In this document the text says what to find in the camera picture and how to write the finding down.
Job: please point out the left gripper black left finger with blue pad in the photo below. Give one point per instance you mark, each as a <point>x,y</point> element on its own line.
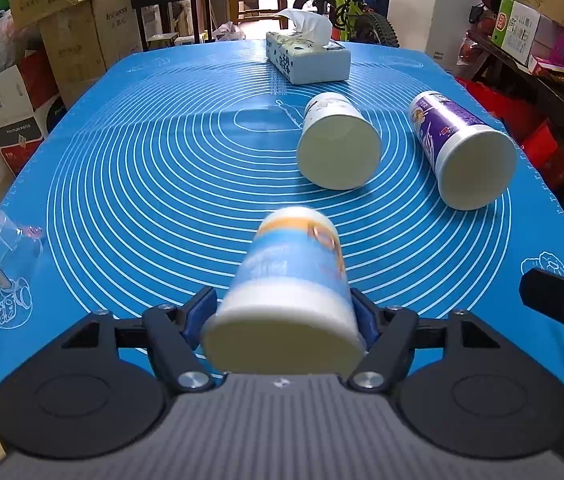
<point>173,334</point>

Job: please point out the white red black box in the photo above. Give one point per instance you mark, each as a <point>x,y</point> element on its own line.
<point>30,107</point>

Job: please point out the wooden chair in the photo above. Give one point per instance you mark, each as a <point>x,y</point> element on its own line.
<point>246,11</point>

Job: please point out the plastic bag by wall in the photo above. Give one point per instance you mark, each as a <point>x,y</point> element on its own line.
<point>15,42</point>

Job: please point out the tall brown cardboard box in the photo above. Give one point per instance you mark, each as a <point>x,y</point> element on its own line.
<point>84,41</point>

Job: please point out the blue silicone baking mat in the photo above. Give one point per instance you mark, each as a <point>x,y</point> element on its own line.
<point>154,183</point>

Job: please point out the purple white paper cup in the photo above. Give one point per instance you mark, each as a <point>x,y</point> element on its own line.
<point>472,162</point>

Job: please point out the white chest freezer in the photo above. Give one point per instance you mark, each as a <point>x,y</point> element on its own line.
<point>446,32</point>

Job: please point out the white grey patterned paper cup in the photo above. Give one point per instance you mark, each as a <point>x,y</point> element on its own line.
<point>338,149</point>

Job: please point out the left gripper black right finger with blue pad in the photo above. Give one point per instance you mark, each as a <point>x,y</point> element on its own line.
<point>388,334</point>

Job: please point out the white tissue box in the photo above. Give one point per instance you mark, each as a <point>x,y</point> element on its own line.
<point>308,55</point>

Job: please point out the blue orange paper cup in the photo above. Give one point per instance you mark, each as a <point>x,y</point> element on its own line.
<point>289,308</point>

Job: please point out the green white carton box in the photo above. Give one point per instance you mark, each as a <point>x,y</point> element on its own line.
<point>515,29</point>

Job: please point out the green children's bicycle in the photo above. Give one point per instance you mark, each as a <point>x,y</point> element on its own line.
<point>353,20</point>

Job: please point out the clear plastic cup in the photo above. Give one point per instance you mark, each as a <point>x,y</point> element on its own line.
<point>21,249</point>

